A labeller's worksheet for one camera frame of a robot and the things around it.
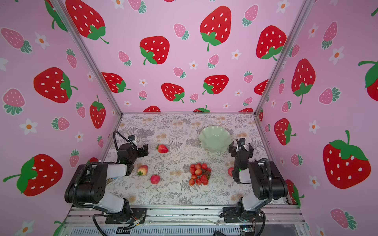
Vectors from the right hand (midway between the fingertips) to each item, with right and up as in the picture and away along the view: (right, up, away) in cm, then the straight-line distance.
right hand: (242, 143), depth 90 cm
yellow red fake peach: (-61, -16, -4) cm, 63 cm away
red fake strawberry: (-52, -4, +5) cm, 52 cm away
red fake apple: (-9, -16, -4) cm, 19 cm away
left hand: (-66, -2, +5) cm, 66 cm away
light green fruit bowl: (-15, +1, +15) cm, 21 cm away
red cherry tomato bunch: (-27, -17, -7) cm, 32 cm away
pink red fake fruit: (-53, -20, -8) cm, 57 cm away
